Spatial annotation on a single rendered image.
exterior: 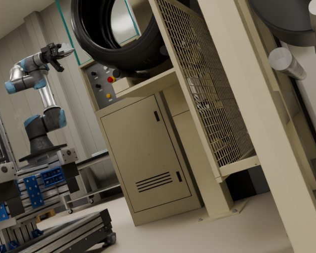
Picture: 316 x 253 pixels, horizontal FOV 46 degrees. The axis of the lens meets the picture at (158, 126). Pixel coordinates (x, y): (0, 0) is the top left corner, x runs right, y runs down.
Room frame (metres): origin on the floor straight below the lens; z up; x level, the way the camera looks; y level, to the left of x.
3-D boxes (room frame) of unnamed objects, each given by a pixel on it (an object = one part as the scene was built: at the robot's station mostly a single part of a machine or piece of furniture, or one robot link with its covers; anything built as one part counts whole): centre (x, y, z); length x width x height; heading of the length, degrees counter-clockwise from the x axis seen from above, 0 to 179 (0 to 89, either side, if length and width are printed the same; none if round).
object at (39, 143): (2.39, 0.75, 0.77); 0.15 x 0.15 x 0.10
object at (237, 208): (2.20, -0.18, 0.01); 0.27 x 0.27 x 0.02; 66
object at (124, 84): (2.01, 0.03, 0.84); 0.36 x 0.09 x 0.06; 156
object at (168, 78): (1.96, -0.10, 0.80); 0.37 x 0.36 x 0.02; 66
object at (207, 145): (1.61, -0.30, 0.65); 0.90 x 0.02 x 0.70; 156
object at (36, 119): (2.40, 0.74, 0.88); 0.13 x 0.12 x 0.14; 101
